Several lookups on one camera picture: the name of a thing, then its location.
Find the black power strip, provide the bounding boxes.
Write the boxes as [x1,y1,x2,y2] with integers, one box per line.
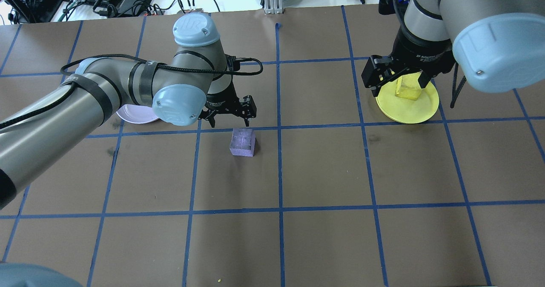
[145,6,206,17]

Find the yellow round plate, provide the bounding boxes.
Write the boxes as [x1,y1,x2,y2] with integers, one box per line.
[375,72,440,124]

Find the purple foam block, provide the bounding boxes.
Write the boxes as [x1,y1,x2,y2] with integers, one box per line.
[229,128,257,157]

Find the yellow foam block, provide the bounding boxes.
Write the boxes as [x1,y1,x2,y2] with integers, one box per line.
[395,75,423,101]

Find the lavender round plate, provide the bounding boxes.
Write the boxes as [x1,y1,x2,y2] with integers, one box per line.
[116,104,161,125]

